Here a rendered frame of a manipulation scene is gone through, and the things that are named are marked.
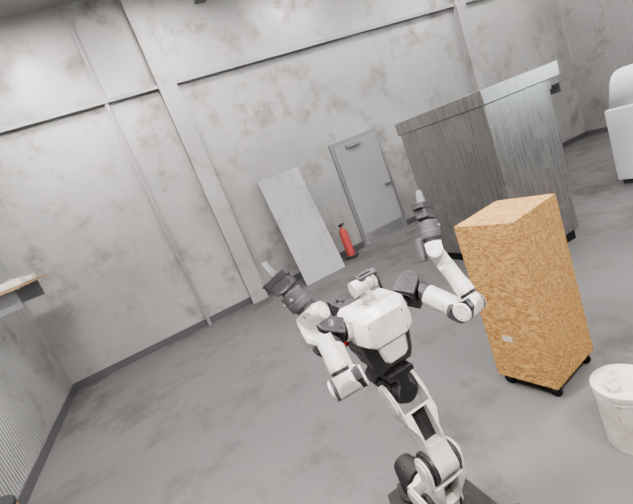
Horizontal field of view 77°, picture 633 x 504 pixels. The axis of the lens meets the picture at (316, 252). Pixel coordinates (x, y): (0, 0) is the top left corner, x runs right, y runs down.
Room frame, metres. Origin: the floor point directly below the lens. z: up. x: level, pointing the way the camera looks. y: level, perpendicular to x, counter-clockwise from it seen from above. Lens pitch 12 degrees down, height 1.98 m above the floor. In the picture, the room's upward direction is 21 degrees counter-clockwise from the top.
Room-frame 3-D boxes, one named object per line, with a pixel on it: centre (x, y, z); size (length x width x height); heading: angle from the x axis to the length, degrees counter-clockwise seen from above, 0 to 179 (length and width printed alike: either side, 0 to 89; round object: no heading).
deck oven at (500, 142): (5.09, -2.47, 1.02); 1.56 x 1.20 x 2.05; 19
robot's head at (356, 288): (1.56, -0.13, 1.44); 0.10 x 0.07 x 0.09; 110
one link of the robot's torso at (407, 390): (1.65, -0.10, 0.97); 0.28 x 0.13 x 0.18; 20
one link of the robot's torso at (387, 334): (1.62, -0.11, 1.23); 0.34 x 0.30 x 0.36; 110
